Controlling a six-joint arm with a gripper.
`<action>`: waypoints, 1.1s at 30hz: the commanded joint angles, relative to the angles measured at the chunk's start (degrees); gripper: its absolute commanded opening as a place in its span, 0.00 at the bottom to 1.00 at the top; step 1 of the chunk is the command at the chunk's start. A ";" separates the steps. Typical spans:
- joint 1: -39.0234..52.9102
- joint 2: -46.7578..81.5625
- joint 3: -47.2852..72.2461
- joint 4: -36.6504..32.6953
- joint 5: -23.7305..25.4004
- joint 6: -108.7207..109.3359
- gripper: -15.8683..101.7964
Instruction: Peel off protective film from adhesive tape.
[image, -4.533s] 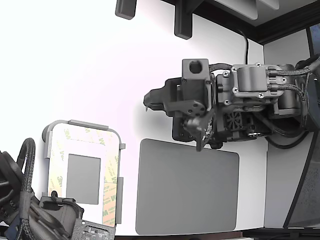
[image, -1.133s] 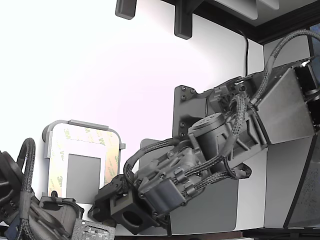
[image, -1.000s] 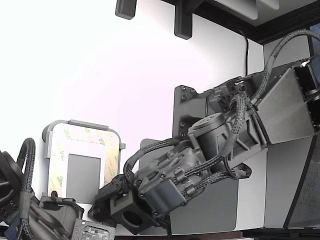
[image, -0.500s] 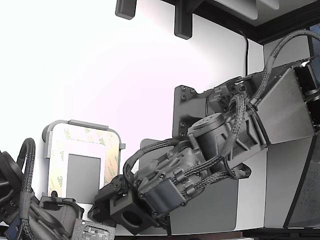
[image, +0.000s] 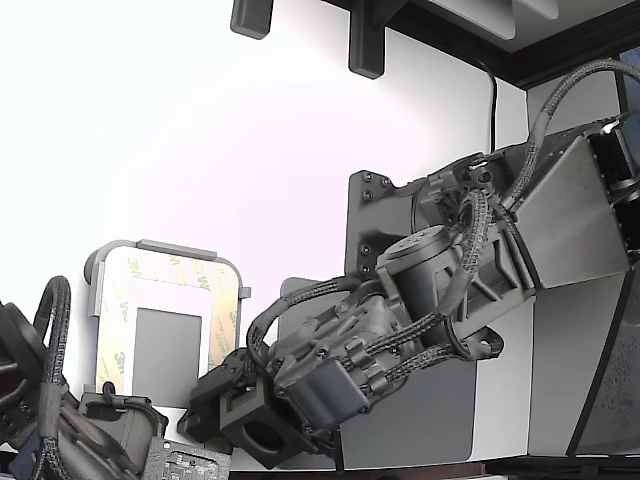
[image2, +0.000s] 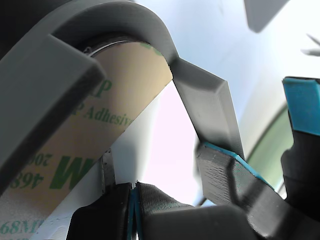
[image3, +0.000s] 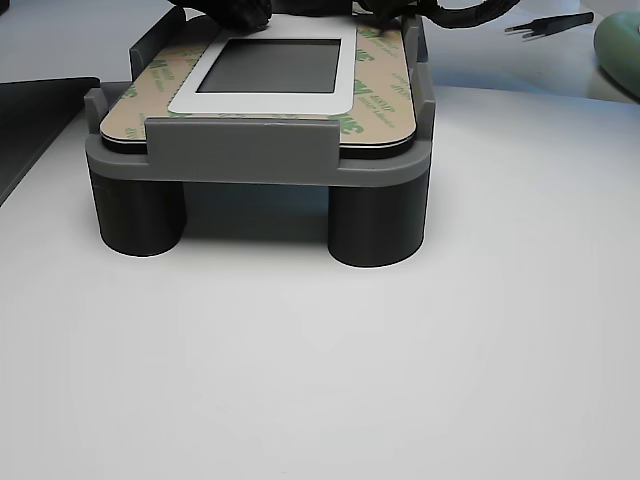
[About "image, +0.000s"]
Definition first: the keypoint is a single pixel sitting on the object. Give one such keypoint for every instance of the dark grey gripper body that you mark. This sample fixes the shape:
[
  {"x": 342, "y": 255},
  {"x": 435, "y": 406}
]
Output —
[{"x": 320, "y": 390}]

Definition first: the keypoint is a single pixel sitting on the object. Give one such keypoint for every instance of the dark grey motor housing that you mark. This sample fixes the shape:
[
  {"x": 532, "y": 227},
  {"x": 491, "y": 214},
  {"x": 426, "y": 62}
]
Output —
[{"x": 125, "y": 425}]

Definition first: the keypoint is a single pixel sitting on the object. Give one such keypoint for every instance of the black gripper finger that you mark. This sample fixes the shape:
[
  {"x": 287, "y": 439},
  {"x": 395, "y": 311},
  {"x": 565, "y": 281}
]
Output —
[{"x": 225, "y": 372}]

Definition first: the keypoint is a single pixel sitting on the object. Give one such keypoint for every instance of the grey device holding fixture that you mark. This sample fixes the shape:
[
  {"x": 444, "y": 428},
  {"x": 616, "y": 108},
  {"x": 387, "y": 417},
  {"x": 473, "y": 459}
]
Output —
[{"x": 165, "y": 246}]

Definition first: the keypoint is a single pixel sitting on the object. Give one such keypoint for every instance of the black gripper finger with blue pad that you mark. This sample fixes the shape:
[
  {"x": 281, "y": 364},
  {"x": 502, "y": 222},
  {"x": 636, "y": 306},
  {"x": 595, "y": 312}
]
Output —
[{"x": 200, "y": 420}]

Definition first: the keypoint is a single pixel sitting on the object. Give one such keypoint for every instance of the grey circuit board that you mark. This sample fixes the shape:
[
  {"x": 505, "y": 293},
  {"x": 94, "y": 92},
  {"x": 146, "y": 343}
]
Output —
[{"x": 190, "y": 460}]

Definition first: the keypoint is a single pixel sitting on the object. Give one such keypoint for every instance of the large black mount bracket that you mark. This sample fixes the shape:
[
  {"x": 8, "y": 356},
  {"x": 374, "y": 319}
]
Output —
[{"x": 367, "y": 40}]

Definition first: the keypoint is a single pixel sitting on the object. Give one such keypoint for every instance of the dark grey flat mat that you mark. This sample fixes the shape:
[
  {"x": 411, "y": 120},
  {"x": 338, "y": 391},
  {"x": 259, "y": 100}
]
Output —
[{"x": 425, "y": 415}]

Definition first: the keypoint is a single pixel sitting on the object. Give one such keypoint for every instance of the light grey slatted panel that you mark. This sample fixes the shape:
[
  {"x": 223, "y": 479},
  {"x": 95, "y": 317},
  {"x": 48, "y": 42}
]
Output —
[{"x": 495, "y": 15}]

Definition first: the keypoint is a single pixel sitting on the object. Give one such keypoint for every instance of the black cube camera box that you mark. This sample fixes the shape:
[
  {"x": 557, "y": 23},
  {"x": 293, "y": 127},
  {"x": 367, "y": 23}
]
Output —
[{"x": 255, "y": 425}]

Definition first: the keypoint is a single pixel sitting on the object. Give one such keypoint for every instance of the black device housing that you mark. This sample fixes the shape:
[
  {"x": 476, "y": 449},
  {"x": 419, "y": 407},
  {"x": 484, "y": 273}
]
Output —
[{"x": 20, "y": 350}]

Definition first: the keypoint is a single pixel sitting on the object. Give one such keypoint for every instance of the dark speckled panel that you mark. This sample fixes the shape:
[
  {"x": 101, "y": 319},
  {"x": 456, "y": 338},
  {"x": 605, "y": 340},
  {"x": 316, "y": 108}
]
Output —
[{"x": 615, "y": 375}]

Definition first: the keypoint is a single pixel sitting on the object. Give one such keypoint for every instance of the black frame bar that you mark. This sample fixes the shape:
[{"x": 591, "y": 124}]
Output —
[{"x": 520, "y": 70}]

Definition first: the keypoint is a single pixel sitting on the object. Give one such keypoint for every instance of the small black mount bracket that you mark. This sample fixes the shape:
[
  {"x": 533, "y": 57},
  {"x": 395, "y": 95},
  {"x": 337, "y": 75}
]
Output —
[{"x": 251, "y": 17}]

